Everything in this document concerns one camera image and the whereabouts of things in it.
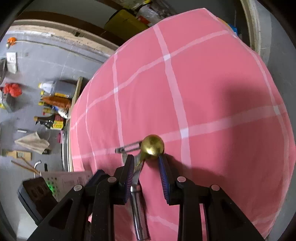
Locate wooden sticks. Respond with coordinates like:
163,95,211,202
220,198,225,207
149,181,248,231
11,159,41,175

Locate yellow box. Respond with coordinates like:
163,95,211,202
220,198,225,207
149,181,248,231
104,9,149,39

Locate white plastic bag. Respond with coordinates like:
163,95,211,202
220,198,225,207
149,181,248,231
136,5,162,26

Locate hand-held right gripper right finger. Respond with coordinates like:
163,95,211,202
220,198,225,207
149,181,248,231
158,154,265,241

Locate cardboard piece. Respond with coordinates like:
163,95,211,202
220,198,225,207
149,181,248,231
2,149,31,160

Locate orange bottle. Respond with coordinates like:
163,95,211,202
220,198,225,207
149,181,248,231
38,95,72,109

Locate pink checked tablecloth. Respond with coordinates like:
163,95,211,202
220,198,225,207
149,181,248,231
68,8,296,241

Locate plastic jug dark liquid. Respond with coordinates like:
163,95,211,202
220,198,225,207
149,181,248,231
38,80,78,95

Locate red plastic bag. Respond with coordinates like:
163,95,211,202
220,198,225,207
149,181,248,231
2,83,22,98

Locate wooden board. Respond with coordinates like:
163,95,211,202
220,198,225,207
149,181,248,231
60,76,84,172

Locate gold spoon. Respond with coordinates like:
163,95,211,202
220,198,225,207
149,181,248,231
136,134,165,168

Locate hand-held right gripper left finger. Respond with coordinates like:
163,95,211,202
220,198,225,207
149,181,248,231
26,154,136,241

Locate cluster of small sauce bottles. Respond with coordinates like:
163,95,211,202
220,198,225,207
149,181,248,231
34,105,70,130

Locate white perforated utensil basket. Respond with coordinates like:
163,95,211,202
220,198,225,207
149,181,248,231
40,171,93,202

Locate steel round-handled utensil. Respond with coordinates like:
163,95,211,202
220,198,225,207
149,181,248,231
115,141,151,241

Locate beige cloth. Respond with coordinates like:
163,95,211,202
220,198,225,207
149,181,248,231
14,132,50,155

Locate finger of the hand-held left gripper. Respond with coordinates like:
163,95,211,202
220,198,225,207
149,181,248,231
84,169,108,188

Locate grey plastic crate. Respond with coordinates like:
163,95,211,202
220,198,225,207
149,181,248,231
0,93,14,113

